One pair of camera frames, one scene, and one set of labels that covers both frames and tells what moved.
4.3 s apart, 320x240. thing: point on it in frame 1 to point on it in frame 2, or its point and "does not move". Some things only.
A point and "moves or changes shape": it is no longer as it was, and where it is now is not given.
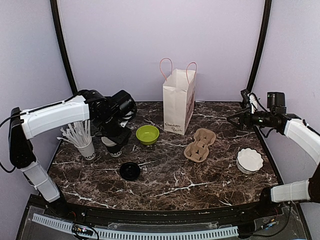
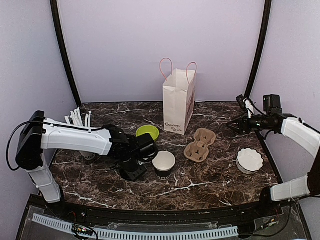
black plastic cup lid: (130, 171) does not move
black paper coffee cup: (115, 151) moves or changes shape
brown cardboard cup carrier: (198, 151) does not move
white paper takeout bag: (178, 96) does not move
